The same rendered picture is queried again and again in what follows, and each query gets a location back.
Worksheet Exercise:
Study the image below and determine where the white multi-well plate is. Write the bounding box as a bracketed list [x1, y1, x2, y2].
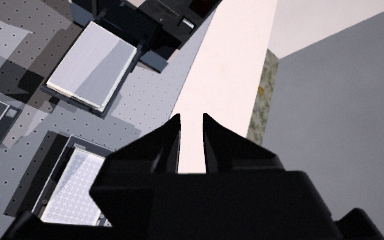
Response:
[41, 147, 105, 225]

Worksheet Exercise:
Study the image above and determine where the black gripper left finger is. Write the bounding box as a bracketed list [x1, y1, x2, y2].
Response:
[97, 113, 181, 174]

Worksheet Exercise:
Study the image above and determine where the white well plate with black square wells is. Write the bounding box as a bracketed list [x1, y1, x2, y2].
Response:
[47, 21, 137, 112]

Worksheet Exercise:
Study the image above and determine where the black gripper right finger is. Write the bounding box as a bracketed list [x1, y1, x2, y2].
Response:
[202, 113, 286, 173]

